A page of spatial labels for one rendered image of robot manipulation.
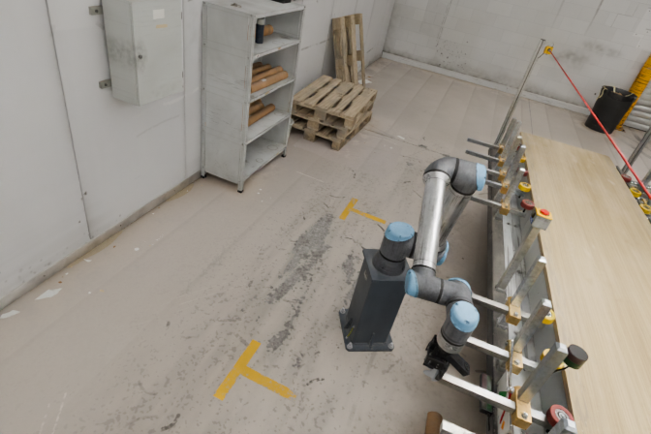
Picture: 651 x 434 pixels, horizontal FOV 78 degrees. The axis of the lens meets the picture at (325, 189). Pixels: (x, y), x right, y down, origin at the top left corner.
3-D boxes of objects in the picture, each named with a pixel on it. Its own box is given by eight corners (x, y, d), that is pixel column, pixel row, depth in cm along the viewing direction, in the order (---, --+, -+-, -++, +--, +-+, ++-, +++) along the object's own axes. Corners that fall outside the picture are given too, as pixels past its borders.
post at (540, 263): (494, 330, 197) (539, 259, 171) (494, 325, 199) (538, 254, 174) (501, 333, 196) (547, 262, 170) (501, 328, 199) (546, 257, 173)
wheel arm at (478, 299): (447, 294, 191) (449, 289, 189) (448, 290, 194) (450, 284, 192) (542, 330, 183) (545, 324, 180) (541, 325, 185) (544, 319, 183)
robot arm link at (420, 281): (430, 144, 176) (407, 287, 139) (458, 152, 175) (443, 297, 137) (423, 161, 186) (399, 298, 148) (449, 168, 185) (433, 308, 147)
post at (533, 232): (495, 291, 216) (533, 225, 192) (495, 285, 220) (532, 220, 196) (504, 294, 215) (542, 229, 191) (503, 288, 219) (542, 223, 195)
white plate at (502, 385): (497, 444, 147) (508, 429, 142) (496, 383, 168) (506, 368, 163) (498, 444, 147) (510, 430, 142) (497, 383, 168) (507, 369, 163)
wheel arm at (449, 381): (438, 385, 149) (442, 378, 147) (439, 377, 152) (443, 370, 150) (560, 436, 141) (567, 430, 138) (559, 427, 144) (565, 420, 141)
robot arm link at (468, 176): (411, 241, 234) (455, 148, 177) (441, 250, 232) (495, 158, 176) (408, 263, 224) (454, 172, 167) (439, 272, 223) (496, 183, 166)
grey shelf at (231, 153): (201, 177, 381) (201, 0, 298) (251, 143, 454) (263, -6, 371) (240, 193, 371) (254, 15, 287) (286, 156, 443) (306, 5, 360)
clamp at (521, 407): (511, 424, 141) (517, 417, 139) (510, 390, 153) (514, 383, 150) (527, 431, 140) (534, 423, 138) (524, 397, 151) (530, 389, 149)
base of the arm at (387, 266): (376, 275, 224) (381, 263, 219) (369, 252, 240) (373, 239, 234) (408, 276, 228) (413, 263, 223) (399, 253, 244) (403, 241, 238)
